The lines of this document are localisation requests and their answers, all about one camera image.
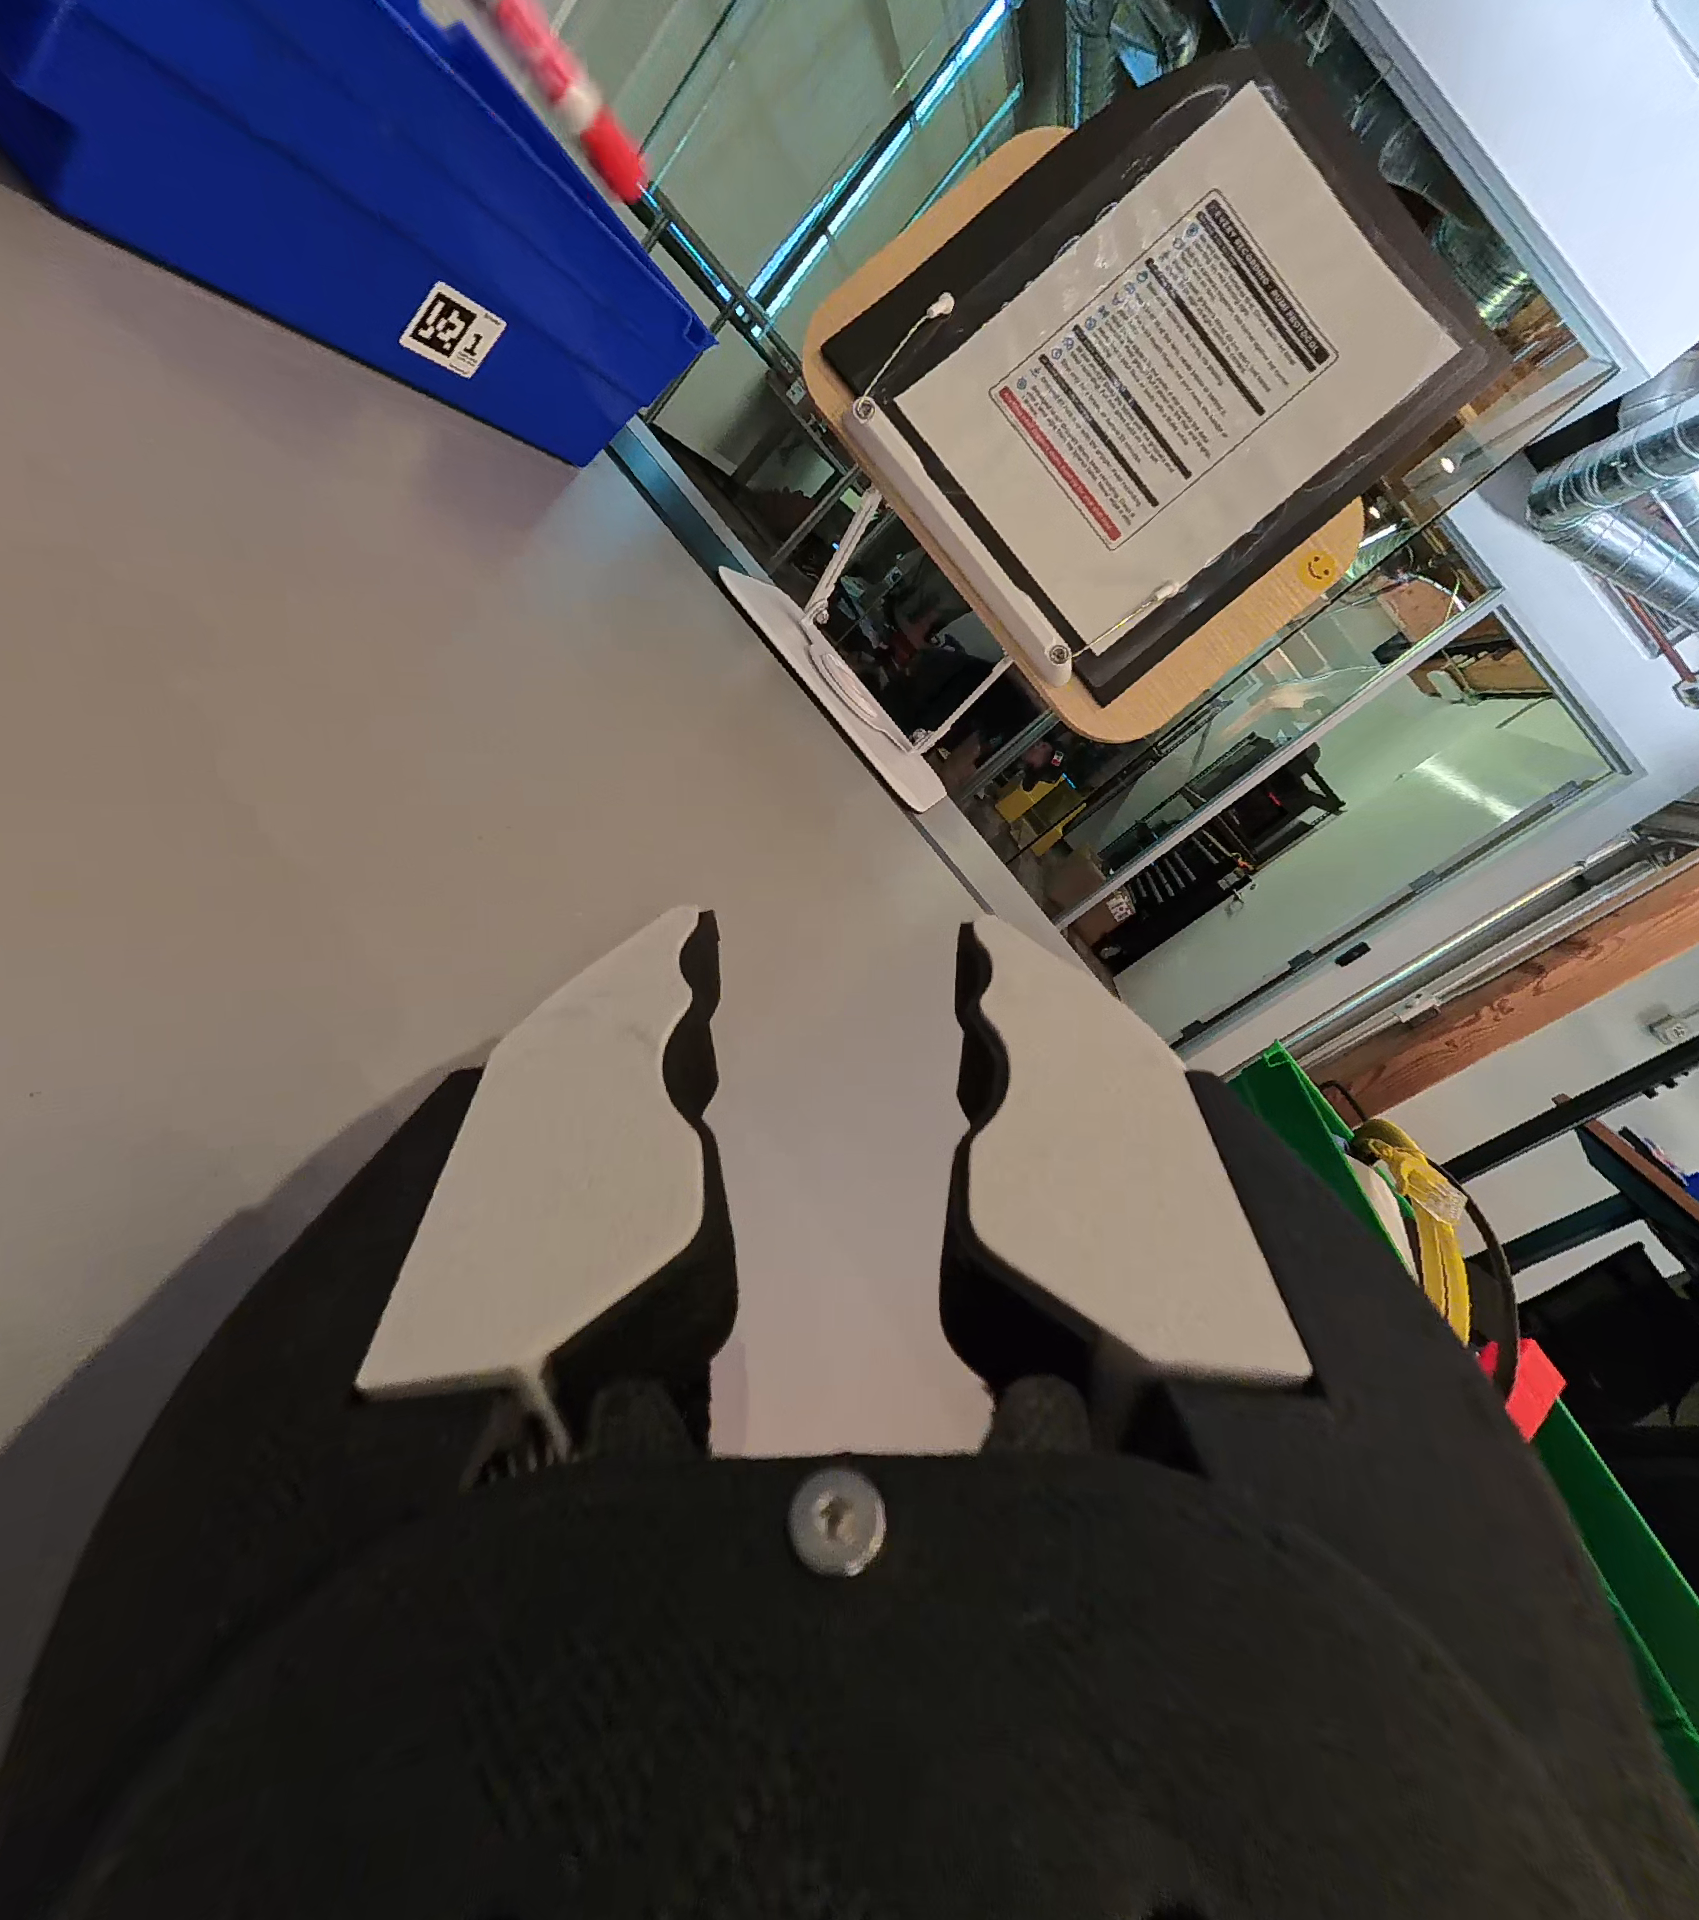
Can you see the wooden beam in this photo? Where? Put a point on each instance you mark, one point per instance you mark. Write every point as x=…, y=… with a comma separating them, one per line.
x=1613, y=961

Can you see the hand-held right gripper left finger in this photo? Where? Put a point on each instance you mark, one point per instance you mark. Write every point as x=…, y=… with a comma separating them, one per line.
x=550, y=1170

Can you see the spiral metal duct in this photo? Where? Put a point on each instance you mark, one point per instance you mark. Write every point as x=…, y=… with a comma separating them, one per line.
x=1659, y=510

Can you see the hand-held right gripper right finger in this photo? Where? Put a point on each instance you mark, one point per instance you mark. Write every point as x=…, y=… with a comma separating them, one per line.
x=1120, y=1200

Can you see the red whiteboard marker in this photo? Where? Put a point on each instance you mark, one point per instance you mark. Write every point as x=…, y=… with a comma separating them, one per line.
x=594, y=120

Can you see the yellow smiley sticker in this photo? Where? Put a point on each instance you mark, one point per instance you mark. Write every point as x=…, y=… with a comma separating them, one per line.
x=1322, y=568

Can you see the red block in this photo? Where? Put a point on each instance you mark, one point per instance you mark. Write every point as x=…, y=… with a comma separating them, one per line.
x=1532, y=1388

